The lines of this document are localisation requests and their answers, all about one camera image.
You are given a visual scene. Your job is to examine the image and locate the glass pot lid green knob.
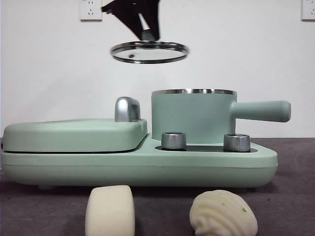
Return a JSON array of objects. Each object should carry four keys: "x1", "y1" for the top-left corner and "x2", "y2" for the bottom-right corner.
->
[{"x1": 110, "y1": 29, "x2": 189, "y2": 65}]

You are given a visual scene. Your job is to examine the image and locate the smooth white steamed bun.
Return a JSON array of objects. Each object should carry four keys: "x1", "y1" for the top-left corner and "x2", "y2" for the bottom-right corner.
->
[{"x1": 85, "y1": 185, "x2": 136, "y2": 236}]

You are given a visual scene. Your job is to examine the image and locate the twisted white flower roll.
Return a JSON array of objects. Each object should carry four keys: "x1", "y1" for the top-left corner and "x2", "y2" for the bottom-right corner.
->
[{"x1": 189, "y1": 189, "x2": 259, "y2": 236}]

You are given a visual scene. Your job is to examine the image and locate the mint green saucepan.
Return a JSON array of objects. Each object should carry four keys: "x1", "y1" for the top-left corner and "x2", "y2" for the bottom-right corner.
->
[{"x1": 151, "y1": 88, "x2": 292, "y2": 146}]

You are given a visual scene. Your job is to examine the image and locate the silver control knob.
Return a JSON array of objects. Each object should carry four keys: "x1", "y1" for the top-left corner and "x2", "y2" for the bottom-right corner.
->
[
  {"x1": 161, "y1": 132, "x2": 187, "y2": 150},
  {"x1": 223, "y1": 134, "x2": 251, "y2": 151}
]

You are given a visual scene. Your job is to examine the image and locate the mint green breakfast maker base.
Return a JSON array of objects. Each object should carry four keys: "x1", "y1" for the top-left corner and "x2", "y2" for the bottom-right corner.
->
[{"x1": 0, "y1": 136, "x2": 279, "y2": 191}]

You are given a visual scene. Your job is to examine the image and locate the white wall socket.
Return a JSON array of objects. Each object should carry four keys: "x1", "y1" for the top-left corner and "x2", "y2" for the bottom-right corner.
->
[
  {"x1": 79, "y1": 0, "x2": 103, "y2": 22},
  {"x1": 301, "y1": 0, "x2": 315, "y2": 22}
]

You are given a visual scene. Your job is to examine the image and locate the silver griddle lid handle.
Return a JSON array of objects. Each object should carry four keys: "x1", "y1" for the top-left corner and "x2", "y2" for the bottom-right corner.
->
[{"x1": 114, "y1": 96, "x2": 141, "y2": 123}]

